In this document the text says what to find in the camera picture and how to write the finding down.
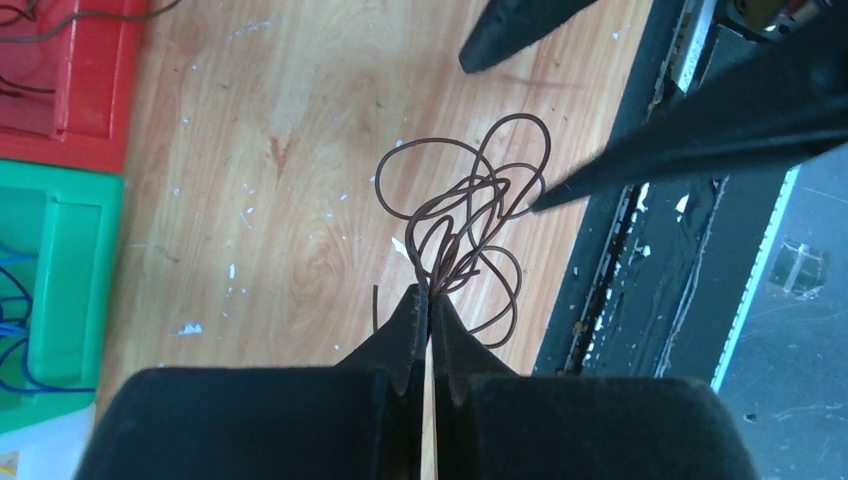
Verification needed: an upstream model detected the white translucent plastic bin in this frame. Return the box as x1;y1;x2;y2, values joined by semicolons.
1;403;96;479

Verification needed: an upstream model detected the red plastic bin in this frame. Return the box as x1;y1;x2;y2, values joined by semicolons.
1;0;149;173

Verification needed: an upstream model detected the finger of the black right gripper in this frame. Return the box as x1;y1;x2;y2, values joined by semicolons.
531;26;847;212
458;0;593;74

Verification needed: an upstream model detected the brown cable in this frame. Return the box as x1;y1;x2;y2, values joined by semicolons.
0;0;552;350

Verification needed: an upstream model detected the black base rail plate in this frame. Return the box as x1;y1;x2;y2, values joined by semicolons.
534;1;815;383

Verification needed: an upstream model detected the blue cable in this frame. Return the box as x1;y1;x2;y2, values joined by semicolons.
0;241;97;397

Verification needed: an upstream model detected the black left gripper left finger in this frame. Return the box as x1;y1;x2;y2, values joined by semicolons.
76;285;428;479

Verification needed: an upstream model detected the green plastic bin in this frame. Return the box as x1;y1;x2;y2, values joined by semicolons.
1;160;124;433

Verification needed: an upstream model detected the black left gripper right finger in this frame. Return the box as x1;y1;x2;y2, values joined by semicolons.
429;295;758;479

